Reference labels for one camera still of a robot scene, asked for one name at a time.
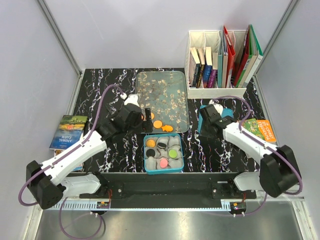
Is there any teal tin lid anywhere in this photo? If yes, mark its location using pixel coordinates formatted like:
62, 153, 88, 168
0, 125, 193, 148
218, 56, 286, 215
197, 105, 233, 138

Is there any green round cookie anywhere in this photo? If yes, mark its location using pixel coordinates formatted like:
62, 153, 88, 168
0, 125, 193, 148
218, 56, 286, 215
168, 149, 178, 159

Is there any pink round cookie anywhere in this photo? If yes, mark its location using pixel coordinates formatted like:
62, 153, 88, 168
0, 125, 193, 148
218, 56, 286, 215
159, 158, 168, 169

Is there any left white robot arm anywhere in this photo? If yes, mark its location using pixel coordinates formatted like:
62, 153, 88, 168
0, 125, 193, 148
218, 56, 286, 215
26, 103, 153, 210

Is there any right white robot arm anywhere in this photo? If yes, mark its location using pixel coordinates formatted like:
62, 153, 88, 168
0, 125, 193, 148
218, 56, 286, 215
199, 104, 303, 199

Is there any orange fish cookie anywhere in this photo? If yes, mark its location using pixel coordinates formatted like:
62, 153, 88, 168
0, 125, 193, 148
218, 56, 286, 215
161, 125, 173, 133

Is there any floral glass tray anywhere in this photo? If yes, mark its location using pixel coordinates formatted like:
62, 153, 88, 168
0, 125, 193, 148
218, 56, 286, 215
135, 71, 189, 134

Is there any teal cookie tin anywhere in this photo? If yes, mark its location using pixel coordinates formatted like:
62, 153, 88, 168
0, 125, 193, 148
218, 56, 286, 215
143, 133, 185, 175

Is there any purple paperback book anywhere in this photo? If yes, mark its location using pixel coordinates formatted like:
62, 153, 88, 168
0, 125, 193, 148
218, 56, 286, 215
206, 52, 218, 89

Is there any orange treehouse book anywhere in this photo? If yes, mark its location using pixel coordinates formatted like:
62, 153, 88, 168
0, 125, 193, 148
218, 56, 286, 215
242, 118, 277, 143

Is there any blue paperback book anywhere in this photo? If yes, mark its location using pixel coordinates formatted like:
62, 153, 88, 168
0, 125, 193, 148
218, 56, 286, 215
202, 46, 213, 88

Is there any teal folder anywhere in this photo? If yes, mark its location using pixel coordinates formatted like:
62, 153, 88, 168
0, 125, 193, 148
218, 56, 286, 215
217, 30, 224, 88

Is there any red folder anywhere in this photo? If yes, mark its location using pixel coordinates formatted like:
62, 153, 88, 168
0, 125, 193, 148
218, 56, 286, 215
223, 26, 236, 88

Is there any green folder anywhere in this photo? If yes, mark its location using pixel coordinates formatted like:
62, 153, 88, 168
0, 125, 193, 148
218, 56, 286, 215
233, 24, 264, 88

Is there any book under Animal Farm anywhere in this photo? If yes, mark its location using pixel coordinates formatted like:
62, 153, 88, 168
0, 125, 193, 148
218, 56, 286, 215
53, 149, 84, 172

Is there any white book organizer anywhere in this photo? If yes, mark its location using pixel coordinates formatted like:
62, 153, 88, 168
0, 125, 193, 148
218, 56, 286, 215
184, 30, 247, 99

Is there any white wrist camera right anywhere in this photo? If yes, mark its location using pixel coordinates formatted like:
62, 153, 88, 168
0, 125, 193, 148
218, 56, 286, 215
209, 99, 224, 116

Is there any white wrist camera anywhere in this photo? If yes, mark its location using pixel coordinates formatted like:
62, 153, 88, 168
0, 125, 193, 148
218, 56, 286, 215
209, 99, 224, 116
120, 93, 140, 107

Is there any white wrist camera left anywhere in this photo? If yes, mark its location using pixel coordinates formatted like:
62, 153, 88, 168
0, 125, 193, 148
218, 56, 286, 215
120, 93, 140, 107

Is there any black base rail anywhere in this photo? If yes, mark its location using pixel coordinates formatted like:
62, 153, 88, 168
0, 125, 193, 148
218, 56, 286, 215
79, 172, 257, 210

